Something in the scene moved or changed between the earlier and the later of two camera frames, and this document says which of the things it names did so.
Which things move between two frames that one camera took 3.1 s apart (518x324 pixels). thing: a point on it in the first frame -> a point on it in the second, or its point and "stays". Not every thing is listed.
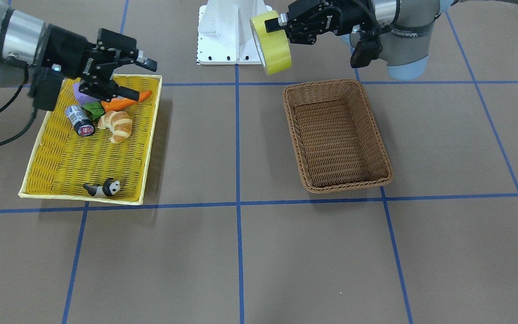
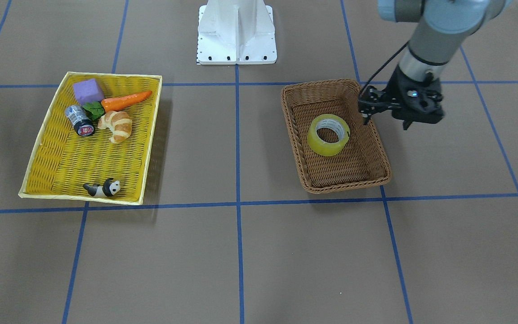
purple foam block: (82, 97) stays
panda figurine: (110, 187) stays
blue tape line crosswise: (211, 205) stays
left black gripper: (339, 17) -> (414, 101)
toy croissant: (119, 123) stays
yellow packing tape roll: (273, 47) -> (332, 122)
